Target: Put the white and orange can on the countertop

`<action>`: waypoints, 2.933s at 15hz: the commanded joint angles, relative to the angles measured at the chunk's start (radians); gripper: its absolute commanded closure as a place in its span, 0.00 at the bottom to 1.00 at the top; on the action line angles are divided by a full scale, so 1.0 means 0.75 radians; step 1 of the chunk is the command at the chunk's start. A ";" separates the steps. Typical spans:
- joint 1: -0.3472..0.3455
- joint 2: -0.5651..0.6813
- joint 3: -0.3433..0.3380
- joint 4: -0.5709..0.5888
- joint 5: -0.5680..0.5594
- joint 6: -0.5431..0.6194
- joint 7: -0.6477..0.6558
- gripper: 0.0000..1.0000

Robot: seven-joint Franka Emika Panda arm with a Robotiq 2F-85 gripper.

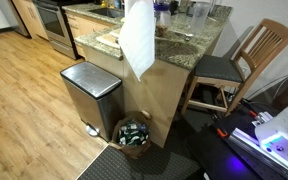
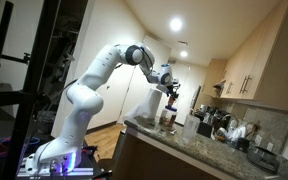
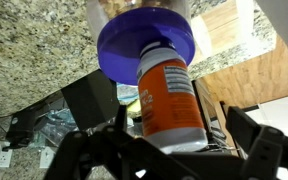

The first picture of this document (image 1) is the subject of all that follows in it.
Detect crushed cans in bag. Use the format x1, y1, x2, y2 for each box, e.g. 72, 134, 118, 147
117, 121, 150, 147

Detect brown paper bag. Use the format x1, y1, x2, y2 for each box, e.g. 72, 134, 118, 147
108, 110, 153, 160

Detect light wood base cabinet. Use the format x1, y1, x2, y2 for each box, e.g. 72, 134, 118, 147
11, 0, 49, 41

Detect dark grey floor mat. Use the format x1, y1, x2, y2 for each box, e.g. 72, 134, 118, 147
76, 109, 202, 180

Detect wooden chair with grey cushion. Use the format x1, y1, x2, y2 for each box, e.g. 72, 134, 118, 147
180, 17, 288, 117

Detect steel kitchen sink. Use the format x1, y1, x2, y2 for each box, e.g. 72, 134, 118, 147
88, 6, 125, 20

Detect stainless steel oven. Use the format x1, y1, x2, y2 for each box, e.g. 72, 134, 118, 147
31, 0, 82, 61

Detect metal utensil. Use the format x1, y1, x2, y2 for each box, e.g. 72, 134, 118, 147
169, 28, 195, 42

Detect wood drawer cabinet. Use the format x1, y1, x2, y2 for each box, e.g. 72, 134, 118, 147
65, 11, 119, 58

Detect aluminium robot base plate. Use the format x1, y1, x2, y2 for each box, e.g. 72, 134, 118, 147
228, 111, 288, 180

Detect light wooden cutting board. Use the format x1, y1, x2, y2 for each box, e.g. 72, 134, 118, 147
95, 27, 124, 50

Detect clear jar with blue lid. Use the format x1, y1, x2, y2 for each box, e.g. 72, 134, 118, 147
153, 2, 173, 38

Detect stainless steel trash can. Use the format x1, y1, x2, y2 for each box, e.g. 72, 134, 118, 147
59, 60, 125, 142

